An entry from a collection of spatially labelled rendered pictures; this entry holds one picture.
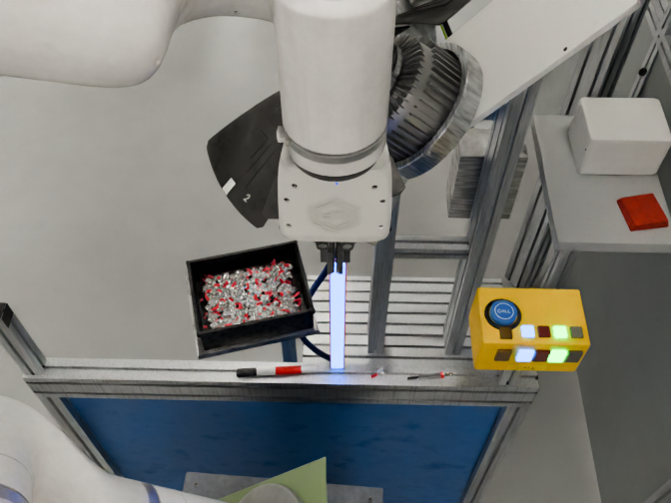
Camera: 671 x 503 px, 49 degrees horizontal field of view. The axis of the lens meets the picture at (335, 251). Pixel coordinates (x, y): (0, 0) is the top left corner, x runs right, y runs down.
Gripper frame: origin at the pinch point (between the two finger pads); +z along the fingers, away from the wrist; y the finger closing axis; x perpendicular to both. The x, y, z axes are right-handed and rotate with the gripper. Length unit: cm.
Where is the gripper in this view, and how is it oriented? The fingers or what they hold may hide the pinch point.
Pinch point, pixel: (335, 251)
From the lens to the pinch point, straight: 73.2
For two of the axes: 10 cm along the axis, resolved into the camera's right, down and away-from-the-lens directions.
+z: 0.0, 5.8, 8.1
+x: 0.2, -8.1, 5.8
